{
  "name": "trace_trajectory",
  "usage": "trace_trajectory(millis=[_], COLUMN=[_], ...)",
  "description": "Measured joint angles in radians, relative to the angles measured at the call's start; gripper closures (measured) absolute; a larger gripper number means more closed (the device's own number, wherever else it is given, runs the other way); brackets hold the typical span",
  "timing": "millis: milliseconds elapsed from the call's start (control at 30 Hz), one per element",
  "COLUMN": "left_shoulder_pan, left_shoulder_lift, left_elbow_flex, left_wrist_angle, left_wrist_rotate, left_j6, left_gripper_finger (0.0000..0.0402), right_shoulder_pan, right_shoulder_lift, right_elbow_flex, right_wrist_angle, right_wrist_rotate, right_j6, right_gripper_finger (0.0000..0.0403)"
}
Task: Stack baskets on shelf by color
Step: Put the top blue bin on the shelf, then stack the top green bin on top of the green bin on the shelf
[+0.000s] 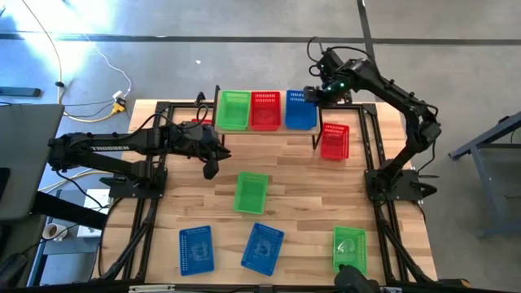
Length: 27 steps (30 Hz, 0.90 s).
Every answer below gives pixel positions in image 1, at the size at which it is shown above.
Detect white floor cable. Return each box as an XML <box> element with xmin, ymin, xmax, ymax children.
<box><xmin>81</xmin><ymin>32</ymin><xmax>134</xmax><ymax>98</ymax></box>

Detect blue plastic basket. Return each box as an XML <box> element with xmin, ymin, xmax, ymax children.
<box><xmin>240</xmin><ymin>221</ymin><xmax>286</xmax><ymax>278</ymax></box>
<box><xmin>284</xmin><ymin>89</ymin><xmax>318</xmax><ymax>131</ymax></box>
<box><xmin>178</xmin><ymin>225</ymin><xmax>216</xmax><ymax>278</ymax></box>

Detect black metal table frame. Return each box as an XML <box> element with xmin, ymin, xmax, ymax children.
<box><xmin>97</xmin><ymin>99</ymin><xmax>440</xmax><ymax>286</ymax></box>

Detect blue-grey metal table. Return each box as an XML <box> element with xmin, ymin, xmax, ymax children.
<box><xmin>448</xmin><ymin>110</ymin><xmax>521</xmax><ymax>239</ymax></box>

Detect green plastic basket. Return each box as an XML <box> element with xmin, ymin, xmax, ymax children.
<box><xmin>215</xmin><ymin>90</ymin><xmax>252</xmax><ymax>132</ymax></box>
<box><xmin>332</xmin><ymin>225</ymin><xmax>368</xmax><ymax>274</ymax></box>
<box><xmin>233</xmin><ymin>171</ymin><xmax>270</xmax><ymax>216</ymax></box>

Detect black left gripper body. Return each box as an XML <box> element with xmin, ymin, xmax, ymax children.
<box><xmin>174</xmin><ymin>121</ymin><xmax>223</xmax><ymax>181</ymax></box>

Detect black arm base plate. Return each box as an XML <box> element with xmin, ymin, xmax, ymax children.
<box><xmin>99</xmin><ymin>168</ymin><xmax>169</xmax><ymax>200</ymax></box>
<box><xmin>363</xmin><ymin>168</ymin><xmax>439</xmax><ymax>203</ymax></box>

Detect white box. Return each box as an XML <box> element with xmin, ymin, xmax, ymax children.
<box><xmin>77</xmin><ymin>187</ymin><xmax>112</xmax><ymax>239</ymax></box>

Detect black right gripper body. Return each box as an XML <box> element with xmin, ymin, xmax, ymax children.
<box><xmin>316</xmin><ymin>77</ymin><xmax>352</xmax><ymax>106</ymax></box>

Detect dark flat bar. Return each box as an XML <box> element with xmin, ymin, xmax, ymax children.
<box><xmin>0</xmin><ymin>85</ymin><xmax>42</xmax><ymax>98</ymax></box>

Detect yellow floor cable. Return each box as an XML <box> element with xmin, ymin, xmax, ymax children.
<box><xmin>20</xmin><ymin>0</ymin><xmax>123</xmax><ymax>124</ymax></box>

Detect grey flat monitor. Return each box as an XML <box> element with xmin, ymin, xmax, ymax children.
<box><xmin>0</xmin><ymin>103</ymin><xmax>66</xmax><ymax>222</ymax></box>

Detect wooden shelf with black legs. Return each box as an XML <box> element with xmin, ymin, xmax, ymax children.
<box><xmin>210</xmin><ymin>84</ymin><xmax>325</xmax><ymax>151</ymax></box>

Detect black slanted beam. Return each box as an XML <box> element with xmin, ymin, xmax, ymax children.
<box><xmin>30</xmin><ymin>190</ymin><xmax>109</xmax><ymax>232</ymax></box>

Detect white paper cup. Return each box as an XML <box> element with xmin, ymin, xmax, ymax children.
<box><xmin>42</xmin><ymin>222</ymin><xmax>68</xmax><ymax>243</ymax></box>

